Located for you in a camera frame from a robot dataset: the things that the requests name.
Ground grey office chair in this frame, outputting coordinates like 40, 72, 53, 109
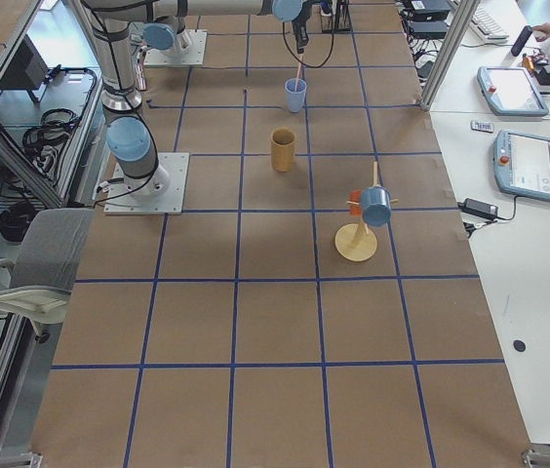
0, 208, 94, 343

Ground wooden mug tree stand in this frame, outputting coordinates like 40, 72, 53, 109
334, 161, 397, 262

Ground black wire mug rack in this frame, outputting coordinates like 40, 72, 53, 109
320, 0, 352, 33

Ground aluminium frame post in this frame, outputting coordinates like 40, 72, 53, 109
419, 0, 480, 111

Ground teach pendant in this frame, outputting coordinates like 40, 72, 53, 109
477, 66, 549, 117
492, 130, 550, 203

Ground teach pendant far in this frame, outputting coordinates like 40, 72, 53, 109
477, 66, 549, 117

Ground teach pendant near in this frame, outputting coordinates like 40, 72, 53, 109
492, 130, 550, 203

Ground light blue plastic cup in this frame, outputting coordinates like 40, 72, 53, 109
284, 78, 307, 113

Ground white keyboard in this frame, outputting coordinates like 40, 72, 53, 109
469, 4, 509, 44

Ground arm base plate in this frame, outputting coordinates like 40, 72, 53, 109
103, 152, 189, 215
143, 24, 208, 67

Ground blue mug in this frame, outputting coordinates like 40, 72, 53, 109
360, 186, 392, 227

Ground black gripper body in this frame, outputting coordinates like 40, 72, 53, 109
292, 15, 309, 49

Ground bamboo cylinder holder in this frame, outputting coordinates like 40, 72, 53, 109
270, 128, 296, 173

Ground orange red mug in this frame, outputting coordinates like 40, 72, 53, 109
347, 190, 362, 216

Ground black power adapter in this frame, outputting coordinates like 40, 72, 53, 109
457, 198, 498, 220

